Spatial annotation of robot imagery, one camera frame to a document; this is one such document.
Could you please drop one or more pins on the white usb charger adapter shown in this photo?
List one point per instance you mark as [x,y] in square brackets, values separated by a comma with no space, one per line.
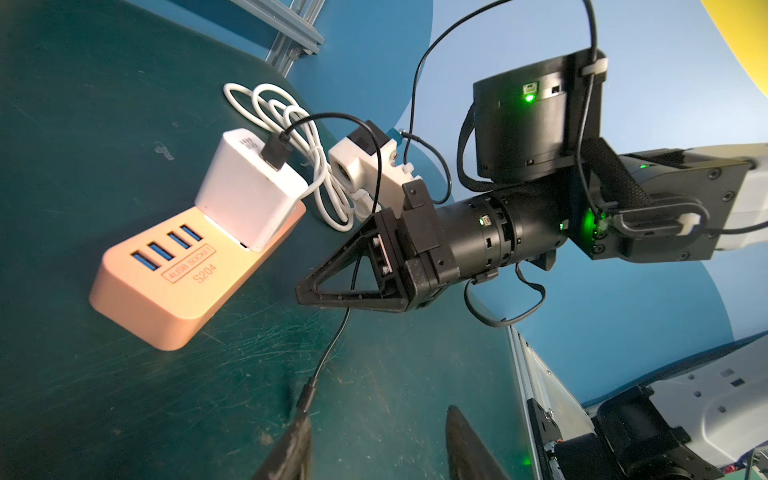
[244,194]

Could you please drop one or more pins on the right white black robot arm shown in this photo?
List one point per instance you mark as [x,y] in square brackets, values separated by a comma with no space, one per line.
[545,177]

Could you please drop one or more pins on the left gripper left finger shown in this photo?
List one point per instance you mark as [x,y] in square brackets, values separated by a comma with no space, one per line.
[291,456]

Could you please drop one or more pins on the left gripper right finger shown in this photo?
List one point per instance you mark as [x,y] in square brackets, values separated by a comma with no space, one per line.
[468,456]

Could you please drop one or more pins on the orange power strip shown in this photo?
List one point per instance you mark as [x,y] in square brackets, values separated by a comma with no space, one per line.
[165,283]

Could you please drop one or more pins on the aluminium cage frame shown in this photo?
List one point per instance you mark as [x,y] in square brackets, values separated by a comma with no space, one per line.
[295,26]

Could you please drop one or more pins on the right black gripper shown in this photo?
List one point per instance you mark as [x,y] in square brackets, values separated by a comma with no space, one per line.
[410,257]

